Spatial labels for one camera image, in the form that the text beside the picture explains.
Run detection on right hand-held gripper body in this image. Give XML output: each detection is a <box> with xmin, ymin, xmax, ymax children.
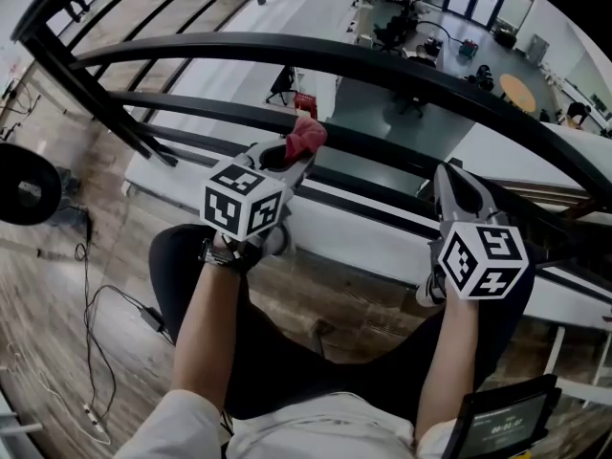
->
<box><xmin>427</xmin><ymin>210</ymin><xmax>530</xmax><ymax>301</ymax></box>

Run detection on red plastic crate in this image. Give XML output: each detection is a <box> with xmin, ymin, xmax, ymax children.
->
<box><xmin>292</xmin><ymin>91</ymin><xmax>318</xmax><ymax>118</ymax></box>

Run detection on person's right forearm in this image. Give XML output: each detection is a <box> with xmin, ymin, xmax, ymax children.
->
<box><xmin>414</xmin><ymin>296</ymin><xmax>482</xmax><ymax>443</ymax></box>

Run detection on person's left leg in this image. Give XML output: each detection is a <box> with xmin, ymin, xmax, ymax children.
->
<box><xmin>148</xmin><ymin>224</ymin><xmax>355</xmax><ymax>420</ymax></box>

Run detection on black wrist-mounted screen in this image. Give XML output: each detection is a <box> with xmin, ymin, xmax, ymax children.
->
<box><xmin>453</xmin><ymin>374</ymin><xmax>564</xmax><ymax>459</ymax></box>

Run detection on wooden table white legs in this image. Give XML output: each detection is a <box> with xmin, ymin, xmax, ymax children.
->
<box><xmin>0</xmin><ymin>58</ymin><xmax>98</xmax><ymax>120</ymax></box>

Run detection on black power cable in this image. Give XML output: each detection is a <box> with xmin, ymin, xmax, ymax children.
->
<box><xmin>56</xmin><ymin>203</ymin><xmax>176</xmax><ymax>425</ymax></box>

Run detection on grey metal rack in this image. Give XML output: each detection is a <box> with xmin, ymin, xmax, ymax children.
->
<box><xmin>0</xmin><ymin>394</ymin><xmax>45</xmax><ymax>459</ymax></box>

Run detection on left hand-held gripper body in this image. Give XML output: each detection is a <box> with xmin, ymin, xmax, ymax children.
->
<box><xmin>200</xmin><ymin>155</ymin><xmax>295</xmax><ymax>242</ymax></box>

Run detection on pink cloth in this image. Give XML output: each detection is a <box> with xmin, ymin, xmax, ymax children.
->
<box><xmin>284</xmin><ymin>116</ymin><xmax>329</xmax><ymax>167</ymax></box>

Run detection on black stool leg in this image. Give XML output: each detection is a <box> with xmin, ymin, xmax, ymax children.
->
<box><xmin>312</xmin><ymin>320</ymin><xmax>337</xmax><ymax>359</ymax></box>

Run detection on black metal railing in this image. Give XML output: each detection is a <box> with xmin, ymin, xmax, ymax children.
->
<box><xmin>10</xmin><ymin>0</ymin><xmax>612</xmax><ymax>305</ymax></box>

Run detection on person's leg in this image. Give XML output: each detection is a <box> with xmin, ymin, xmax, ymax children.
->
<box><xmin>334</xmin><ymin>255</ymin><xmax>536</xmax><ymax>425</ymax></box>
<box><xmin>148</xmin><ymin>224</ymin><xmax>355</xmax><ymax>420</ymax></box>

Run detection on person's left forearm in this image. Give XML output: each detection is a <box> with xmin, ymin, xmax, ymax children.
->
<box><xmin>171</xmin><ymin>259</ymin><xmax>246</xmax><ymax>411</ymax></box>

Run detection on white metal frame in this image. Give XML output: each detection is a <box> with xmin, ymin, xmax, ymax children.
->
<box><xmin>544</xmin><ymin>312</ymin><xmax>612</xmax><ymax>409</ymax></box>

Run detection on grey metal cabinet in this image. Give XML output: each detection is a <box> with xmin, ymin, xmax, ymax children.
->
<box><xmin>527</xmin><ymin>33</ymin><xmax>551</xmax><ymax>65</ymax></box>

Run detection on white cable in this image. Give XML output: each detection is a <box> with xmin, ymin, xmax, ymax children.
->
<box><xmin>0</xmin><ymin>340</ymin><xmax>113</xmax><ymax>448</ymax></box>

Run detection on person's right sneaker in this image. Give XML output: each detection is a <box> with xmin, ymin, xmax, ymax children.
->
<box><xmin>415</xmin><ymin>265</ymin><xmax>448</xmax><ymax>309</ymax></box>

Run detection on person's white shirt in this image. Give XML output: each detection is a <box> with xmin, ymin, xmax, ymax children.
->
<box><xmin>112</xmin><ymin>388</ymin><xmax>460</xmax><ymax>459</ymax></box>

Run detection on black round machine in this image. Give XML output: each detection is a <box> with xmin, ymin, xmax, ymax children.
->
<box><xmin>0</xmin><ymin>142</ymin><xmax>91</xmax><ymax>232</ymax></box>

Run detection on wooden staircase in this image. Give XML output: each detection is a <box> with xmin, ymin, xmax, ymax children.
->
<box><xmin>477</xmin><ymin>173</ymin><xmax>612</xmax><ymax>241</ymax></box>

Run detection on round orange table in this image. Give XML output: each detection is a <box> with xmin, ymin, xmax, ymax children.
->
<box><xmin>498</xmin><ymin>74</ymin><xmax>537</xmax><ymax>114</ymax></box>

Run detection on person's right leg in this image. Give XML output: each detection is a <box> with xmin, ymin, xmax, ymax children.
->
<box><xmin>334</xmin><ymin>255</ymin><xmax>536</xmax><ymax>425</ymax></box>

